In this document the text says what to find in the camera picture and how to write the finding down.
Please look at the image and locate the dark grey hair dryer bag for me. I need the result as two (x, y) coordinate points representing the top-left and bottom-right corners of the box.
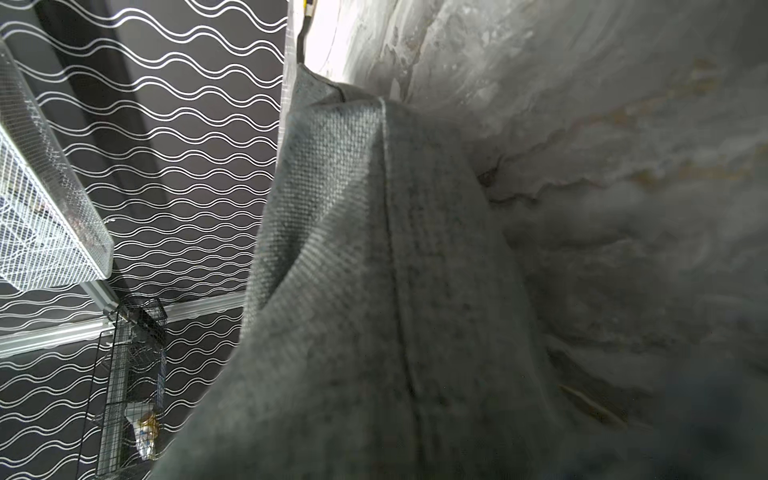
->
(152, 66), (767, 479)

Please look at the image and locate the item in black basket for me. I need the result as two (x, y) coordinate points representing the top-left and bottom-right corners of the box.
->
(132, 411), (159, 460)

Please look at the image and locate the black wire wall basket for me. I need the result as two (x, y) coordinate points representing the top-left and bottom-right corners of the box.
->
(75, 296), (168, 479)

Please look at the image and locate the white mesh wall basket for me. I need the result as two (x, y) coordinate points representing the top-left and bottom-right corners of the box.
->
(1, 46), (114, 292)

